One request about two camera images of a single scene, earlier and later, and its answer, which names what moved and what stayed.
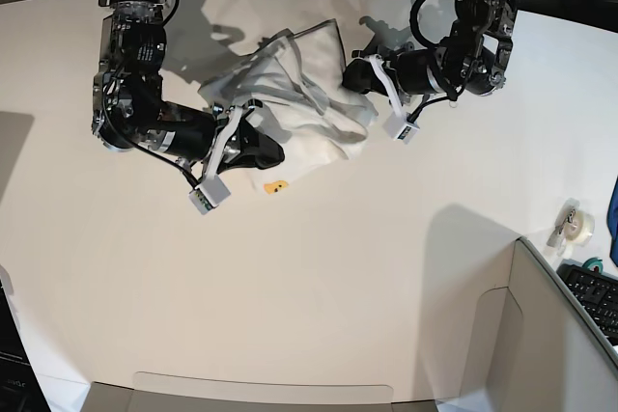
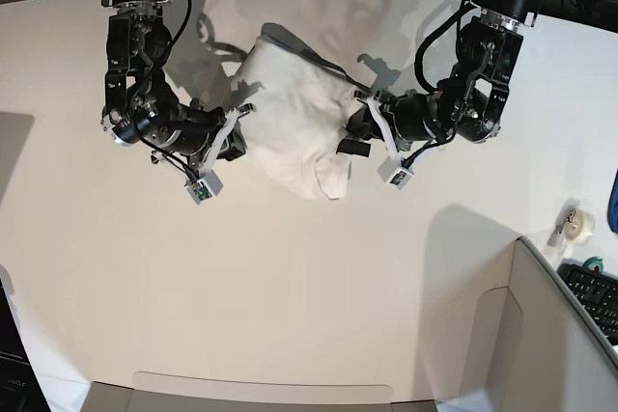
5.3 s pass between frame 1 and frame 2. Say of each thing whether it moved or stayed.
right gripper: moved
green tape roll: stayed
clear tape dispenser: stayed
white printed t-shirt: moved
